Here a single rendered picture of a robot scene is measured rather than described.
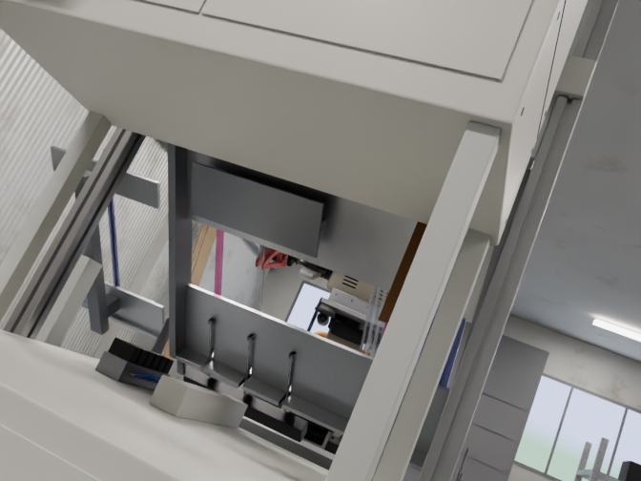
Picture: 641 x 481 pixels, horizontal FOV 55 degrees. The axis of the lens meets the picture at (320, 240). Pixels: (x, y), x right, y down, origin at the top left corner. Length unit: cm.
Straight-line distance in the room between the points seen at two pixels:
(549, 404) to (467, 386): 864
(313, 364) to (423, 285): 90
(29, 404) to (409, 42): 48
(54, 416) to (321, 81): 39
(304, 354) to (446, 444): 57
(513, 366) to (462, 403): 858
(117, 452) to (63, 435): 6
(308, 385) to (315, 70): 95
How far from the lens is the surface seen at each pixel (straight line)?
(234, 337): 149
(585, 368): 972
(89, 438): 58
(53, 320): 163
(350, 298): 215
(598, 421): 966
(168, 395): 94
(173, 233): 139
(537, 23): 63
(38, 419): 61
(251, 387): 150
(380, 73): 61
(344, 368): 137
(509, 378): 946
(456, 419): 91
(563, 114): 107
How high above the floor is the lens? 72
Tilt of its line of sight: 14 degrees up
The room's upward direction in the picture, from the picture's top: 24 degrees clockwise
